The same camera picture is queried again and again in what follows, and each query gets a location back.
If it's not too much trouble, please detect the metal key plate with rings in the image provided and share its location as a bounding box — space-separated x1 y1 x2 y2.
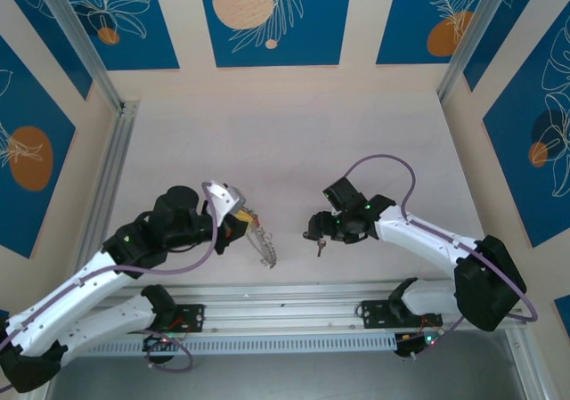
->
247 212 280 270

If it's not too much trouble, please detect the black controller board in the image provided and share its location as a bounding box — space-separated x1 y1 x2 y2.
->
395 331 443 359
142 331 182 355

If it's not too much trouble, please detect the blue panel with beige circle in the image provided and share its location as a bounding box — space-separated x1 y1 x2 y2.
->
198 0 355 68

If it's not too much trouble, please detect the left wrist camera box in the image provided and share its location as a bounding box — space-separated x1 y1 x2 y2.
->
205 180 248 217

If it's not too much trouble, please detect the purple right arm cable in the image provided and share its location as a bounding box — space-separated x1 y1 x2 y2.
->
345 153 539 361

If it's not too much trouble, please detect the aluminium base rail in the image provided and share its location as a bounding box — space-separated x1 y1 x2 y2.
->
37 282 531 341

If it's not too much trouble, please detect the aluminium side rail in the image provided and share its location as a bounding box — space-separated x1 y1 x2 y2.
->
73 100 142 294

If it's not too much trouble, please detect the grey slotted cable duct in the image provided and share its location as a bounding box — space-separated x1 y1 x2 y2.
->
86 332 399 357

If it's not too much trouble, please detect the blue floral wall panel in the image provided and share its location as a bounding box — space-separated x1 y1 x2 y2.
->
0 0 94 102
0 34 77 259
483 14 570 249
376 0 496 66
55 0 181 71
462 0 550 93
553 296 570 325

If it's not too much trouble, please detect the aluminium frame post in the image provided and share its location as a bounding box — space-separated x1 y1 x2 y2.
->
505 331 547 400
436 0 520 102
33 0 125 112

